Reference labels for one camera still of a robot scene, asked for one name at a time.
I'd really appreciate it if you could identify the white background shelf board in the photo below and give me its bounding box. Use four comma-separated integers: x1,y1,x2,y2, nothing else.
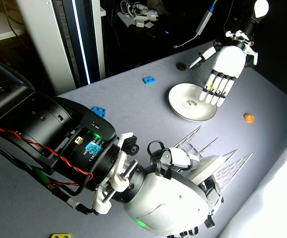
0,11,26,43

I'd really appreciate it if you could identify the white adapter with cable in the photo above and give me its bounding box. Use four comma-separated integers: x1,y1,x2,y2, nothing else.
172,0,220,49

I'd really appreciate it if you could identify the metal wire dish rack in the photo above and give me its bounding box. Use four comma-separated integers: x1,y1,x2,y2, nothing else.
174,125,253,196

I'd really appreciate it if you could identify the white cabinet with light strip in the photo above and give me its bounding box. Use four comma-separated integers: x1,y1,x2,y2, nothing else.
15,0,107,95

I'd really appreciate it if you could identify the white round plate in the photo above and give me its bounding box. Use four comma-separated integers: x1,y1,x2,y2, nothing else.
168,83,217,122
187,154,228,186

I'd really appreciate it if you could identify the spare white robot hand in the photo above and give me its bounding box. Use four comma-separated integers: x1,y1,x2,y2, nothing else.
117,1,159,28

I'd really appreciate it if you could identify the orange-brown swirl toy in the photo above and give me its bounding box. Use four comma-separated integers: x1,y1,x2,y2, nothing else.
243,112,256,124

